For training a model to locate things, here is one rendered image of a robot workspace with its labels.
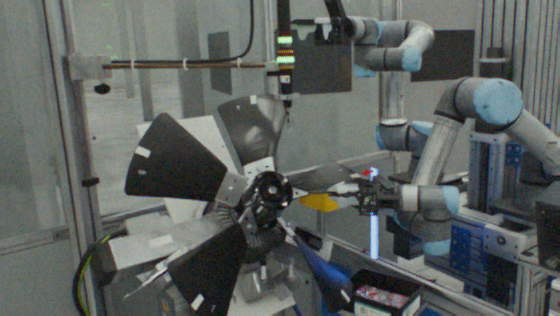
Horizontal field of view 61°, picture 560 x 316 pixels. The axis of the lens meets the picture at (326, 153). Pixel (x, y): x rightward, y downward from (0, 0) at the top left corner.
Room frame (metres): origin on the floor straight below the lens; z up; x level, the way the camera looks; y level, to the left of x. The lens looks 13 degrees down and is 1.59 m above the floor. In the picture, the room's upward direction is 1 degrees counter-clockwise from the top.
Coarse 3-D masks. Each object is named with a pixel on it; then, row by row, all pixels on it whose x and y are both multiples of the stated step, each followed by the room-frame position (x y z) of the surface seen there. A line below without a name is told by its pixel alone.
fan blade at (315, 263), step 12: (300, 240) 1.21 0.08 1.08; (312, 252) 1.20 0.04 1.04; (312, 264) 1.13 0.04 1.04; (324, 264) 1.21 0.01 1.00; (324, 276) 1.13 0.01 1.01; (336, 276) 1.20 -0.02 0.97; (324, 288) 1.09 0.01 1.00; (336, 288) 1.14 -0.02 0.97; (348, 288) 1.20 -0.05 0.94; (324, 300) 1.06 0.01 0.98; (336, 300) 1.09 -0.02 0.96; (336, 312) 1.06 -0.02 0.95
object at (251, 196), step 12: (252, 180) 1.20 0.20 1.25; (264, 180) 1.22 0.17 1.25; (276, 180) 1.23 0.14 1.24; (252, 192) 1.17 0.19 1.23; (264, 192) 1.19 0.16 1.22; (276, 192) 1.21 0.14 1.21; (288, 192) 1.23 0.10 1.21; (240, 204) 1.25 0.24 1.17; (252, 204) 1.18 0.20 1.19; (264, 204) 1.16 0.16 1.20; (276, 204) 1.19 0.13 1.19; (288, 204) 1.20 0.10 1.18; (240, 216) 1.22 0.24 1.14; (264, 216) 1.19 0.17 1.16; (276, 216) 1.21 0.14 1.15; (264, 228) 1.23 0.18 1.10
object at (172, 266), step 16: (208, 240) 1.03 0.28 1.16; (224, 240) 1.07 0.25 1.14; (240, 240) 1.12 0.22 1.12; (192, 256) 0.99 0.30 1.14; (208, 256) 1.02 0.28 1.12; (224, 256) 1.06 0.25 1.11; (240, 256) 1.12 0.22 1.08; (176, 272) 0.95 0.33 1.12; (192, 272) 0.97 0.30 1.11; (208, 272) 1.01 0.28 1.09; (224, 272) 1.05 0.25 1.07; (192, 288) 0.96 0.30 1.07; (208, 288) 1.00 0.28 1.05; (224, 288) 1.04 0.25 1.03; (208, 304) 0.98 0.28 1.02; (224, 304) 1.03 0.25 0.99
